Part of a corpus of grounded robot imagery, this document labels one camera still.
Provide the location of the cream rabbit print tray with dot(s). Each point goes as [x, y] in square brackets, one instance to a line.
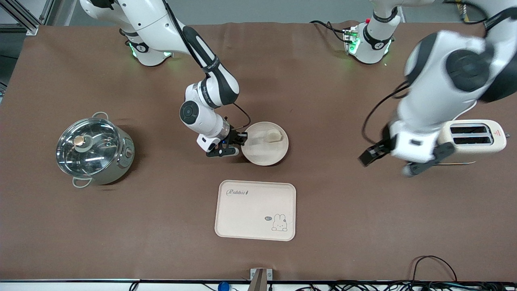
[254, 210]

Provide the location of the small blue round object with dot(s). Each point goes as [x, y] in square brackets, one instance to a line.
[223, 287]

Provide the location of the brown table cover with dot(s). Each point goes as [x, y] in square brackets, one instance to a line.
[323, 101]

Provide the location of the round cream plate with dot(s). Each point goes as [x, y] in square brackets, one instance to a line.
[264, 151]

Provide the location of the small cream bun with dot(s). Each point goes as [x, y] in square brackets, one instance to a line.
[273, 136]

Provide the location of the aluminium frame profile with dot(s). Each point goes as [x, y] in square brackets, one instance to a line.
[24, 18]

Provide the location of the pale green electric pot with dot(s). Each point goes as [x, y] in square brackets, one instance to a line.
[125, 157]

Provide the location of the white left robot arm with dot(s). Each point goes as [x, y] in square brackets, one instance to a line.
[436, 93]

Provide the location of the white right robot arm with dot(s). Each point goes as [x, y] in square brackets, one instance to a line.
[153, 24]

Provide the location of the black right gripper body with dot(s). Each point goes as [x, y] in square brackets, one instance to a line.
[233, 135]

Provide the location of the grey metal camera bracket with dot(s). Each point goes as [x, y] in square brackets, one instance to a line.
[260, 279]

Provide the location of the cream two-slot toaster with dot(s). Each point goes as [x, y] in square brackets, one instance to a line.
[480, 141]

